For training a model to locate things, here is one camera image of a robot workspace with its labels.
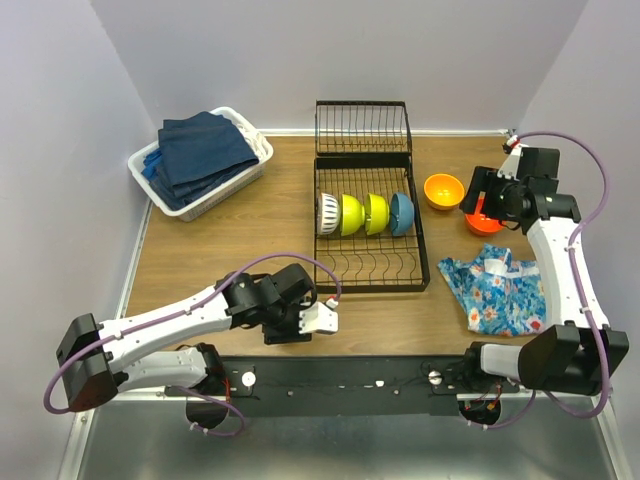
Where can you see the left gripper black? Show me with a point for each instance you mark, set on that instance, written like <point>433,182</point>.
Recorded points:
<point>292,335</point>

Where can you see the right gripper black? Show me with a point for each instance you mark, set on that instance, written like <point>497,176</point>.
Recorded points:
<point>486,179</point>

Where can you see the blue ceramic bowl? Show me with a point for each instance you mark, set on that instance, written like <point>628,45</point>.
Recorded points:
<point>402,214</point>

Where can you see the lime green plain bowl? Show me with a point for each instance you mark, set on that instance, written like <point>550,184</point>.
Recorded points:
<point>377,214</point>

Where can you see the lime bowl ribbed white outside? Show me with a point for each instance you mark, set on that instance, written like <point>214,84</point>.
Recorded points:
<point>344,215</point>

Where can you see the black wire dish rack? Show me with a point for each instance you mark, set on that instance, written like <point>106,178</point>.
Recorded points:
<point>365,147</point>

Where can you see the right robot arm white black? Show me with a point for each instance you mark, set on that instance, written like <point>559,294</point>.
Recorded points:
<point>578,351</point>

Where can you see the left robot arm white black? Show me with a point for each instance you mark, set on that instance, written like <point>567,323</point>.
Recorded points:
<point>98,360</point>

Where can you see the red orange bowl stack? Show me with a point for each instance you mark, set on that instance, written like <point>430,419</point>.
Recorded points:
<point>480,224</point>

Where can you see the yellow orange bowl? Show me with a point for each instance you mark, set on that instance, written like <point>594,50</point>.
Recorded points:
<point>443,191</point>

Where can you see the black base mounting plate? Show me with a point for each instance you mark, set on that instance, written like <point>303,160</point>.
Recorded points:
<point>308,386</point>

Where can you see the blue floral cloth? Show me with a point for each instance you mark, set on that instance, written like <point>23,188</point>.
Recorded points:
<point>499,294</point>

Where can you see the white plastic basket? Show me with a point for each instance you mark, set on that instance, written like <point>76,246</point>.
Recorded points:
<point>261,146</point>

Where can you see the folded dark blue towels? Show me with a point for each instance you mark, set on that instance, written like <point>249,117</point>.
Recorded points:
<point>194,157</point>

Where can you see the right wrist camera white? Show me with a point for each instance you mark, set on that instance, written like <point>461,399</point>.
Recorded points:
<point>513,149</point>

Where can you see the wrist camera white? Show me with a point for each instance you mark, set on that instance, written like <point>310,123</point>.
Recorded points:
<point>319,317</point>
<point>513,149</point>

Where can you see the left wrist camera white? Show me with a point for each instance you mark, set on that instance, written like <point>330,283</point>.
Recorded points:
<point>319,317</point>

